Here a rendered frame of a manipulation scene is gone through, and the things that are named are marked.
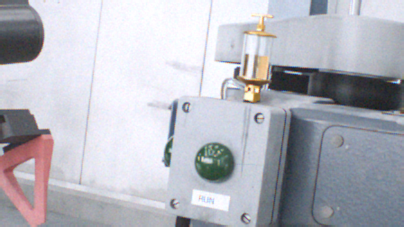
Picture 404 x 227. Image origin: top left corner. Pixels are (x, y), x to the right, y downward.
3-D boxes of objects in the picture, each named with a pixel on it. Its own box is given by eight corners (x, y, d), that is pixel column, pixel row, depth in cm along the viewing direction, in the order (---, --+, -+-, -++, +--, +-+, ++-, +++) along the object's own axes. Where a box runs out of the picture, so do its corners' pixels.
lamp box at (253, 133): (163, 213, 62) (178, 95, 61) (189, 207, 66) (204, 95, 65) (254, 232, 59) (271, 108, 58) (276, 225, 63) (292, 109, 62)
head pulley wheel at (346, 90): (293, 96, 74) (297, 69, 74) (322, 99, 82) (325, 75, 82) (390, 110, 70) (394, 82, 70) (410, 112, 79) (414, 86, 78)
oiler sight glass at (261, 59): (234, 75, 67) (240, 32, 67) (245, 77, 69) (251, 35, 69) (262, 78, 66) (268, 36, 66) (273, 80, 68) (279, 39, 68)
